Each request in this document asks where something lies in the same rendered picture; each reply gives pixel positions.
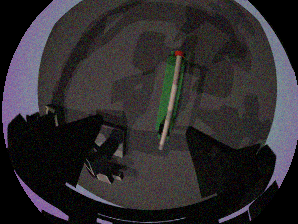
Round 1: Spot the long tapered pin with red cap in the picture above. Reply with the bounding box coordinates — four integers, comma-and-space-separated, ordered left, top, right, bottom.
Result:
158, 51, 186, 149

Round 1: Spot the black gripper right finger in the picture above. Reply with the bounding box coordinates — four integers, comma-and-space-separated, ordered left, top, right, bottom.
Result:
186, 125, 261, 198

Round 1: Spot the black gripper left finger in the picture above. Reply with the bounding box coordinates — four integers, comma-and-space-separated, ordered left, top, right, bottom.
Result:
25, 115, 102, 188

